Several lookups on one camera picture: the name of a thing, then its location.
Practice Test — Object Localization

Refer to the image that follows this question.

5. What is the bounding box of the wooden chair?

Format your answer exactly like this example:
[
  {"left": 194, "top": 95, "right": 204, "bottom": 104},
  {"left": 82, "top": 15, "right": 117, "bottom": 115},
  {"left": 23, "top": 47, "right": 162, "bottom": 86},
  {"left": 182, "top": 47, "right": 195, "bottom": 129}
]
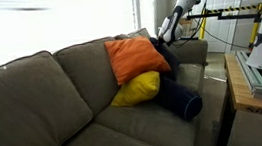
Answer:
[{"left": 178, "top": 16, "right": 199, "bottom": 40}]

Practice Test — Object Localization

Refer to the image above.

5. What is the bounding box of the white panel door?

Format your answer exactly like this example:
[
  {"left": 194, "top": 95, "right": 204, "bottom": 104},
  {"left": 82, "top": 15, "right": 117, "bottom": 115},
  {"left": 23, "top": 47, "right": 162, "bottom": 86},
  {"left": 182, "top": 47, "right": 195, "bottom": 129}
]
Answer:
[{"left": 182, "top": 0, "right": 259, "bottom": 58}]

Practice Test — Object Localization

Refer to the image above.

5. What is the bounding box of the wooden workbench table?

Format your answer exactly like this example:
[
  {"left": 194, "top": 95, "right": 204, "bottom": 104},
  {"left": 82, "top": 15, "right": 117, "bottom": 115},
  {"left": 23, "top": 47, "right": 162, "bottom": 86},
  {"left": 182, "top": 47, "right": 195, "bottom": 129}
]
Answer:
[{"left": 222, "top": 49, "right": 262, "bottom": 128}]

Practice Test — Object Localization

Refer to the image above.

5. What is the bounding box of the grey-brown fabric sofa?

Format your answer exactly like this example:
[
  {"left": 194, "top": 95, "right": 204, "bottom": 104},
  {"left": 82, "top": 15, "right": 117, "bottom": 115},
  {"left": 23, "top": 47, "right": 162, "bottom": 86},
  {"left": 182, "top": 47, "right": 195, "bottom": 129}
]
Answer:
[{"left": 0, "top": 20, "right": 222, "bottom": 146}]

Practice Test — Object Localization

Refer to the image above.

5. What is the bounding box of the dark blue bolster pillow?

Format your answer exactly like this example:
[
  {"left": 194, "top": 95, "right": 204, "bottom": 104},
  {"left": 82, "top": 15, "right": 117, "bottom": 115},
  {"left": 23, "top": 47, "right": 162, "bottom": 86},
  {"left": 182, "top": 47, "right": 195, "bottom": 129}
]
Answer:
[{"left": 153, "top": 72, "right": 206, "bottom": 125}]

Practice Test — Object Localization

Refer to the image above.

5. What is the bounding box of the orange square pillow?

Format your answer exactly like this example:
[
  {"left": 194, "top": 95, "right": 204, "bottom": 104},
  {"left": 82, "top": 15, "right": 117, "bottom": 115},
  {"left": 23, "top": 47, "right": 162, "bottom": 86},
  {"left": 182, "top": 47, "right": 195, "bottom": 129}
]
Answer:
[{"left": 103, "top": 32, "right": 173, "bottom": 88}]

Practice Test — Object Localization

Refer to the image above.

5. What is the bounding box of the black and yellow camera stand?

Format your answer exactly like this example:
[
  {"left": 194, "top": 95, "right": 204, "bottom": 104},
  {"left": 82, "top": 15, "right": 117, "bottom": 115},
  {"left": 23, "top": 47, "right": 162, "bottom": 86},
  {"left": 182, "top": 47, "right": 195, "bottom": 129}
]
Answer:
[{"left": 183, "top": 1, "right": 262, "bottom": 57}]

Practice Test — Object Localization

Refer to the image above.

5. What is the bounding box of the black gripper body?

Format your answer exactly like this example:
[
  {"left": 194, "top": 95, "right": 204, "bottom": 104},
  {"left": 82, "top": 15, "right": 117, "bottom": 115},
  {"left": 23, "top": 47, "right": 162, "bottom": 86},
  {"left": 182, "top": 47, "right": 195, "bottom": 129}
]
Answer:
[{"left": 165, "top": 25, "right": 186, "bottom": 46}]

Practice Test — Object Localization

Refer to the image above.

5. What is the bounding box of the grey sofa back cushion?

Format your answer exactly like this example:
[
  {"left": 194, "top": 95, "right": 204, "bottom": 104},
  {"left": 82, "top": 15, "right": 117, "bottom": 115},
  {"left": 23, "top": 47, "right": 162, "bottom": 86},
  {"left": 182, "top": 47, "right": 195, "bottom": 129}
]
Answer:
[
  {"left": 0, "top": 45, "right": 98, "bottom": 146},
  {"left": 113, "top": 26, "right": 152, "bottom": 46},
  {"left": 51, "top": 34, "right": 128, "bottom": 121}
]

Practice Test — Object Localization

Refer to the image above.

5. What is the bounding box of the square dark blue pillow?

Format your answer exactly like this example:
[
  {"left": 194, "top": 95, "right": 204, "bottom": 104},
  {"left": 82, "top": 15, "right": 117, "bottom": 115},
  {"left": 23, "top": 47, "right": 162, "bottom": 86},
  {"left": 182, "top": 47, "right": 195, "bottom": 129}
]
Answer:
[{"left": 148, "top": 33, "right": 184, "bottom": 84}]

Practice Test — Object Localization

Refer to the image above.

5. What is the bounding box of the yellow pillow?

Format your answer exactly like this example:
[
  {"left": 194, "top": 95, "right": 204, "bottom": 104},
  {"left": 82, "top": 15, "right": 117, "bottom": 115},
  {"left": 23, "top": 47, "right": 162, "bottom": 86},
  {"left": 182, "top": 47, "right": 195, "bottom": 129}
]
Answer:
[{"left": 107, "top": 69, "right": 164, "bottom": 110}]

